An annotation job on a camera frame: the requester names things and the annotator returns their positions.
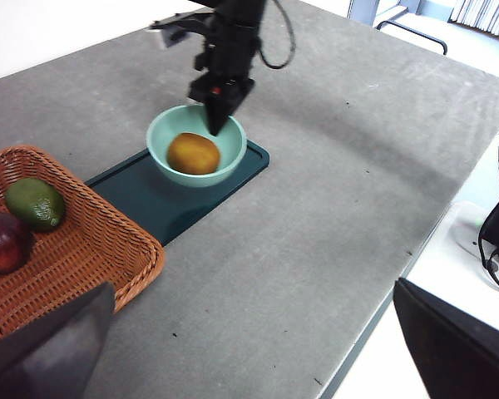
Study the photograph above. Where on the grey metal table frame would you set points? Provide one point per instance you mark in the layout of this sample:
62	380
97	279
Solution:
352	8

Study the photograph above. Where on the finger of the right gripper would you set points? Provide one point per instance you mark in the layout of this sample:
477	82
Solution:
218	116

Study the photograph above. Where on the orange-brown kiwi fruit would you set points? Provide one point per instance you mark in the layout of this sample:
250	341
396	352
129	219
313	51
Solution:
193	154

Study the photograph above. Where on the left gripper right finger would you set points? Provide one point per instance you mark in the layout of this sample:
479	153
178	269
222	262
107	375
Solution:
461	357

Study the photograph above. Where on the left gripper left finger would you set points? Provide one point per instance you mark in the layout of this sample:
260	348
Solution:
45	357

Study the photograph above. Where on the white ribbed radiator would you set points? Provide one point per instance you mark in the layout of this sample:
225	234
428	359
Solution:
482	14

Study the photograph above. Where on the green avocado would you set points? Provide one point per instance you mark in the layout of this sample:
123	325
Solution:
33	203

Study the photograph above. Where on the teal ribbed bowl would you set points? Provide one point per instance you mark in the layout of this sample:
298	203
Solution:
199	180

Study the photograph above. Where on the brown wicker basket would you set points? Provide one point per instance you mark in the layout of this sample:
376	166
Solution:
87	249

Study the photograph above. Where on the dark purple plum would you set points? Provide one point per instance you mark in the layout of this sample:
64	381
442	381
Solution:
4	245

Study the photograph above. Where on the black metal chair leg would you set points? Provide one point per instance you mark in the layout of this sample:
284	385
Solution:
416	30

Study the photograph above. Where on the dark rectangular tray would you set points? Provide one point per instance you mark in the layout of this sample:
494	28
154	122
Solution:
149	208

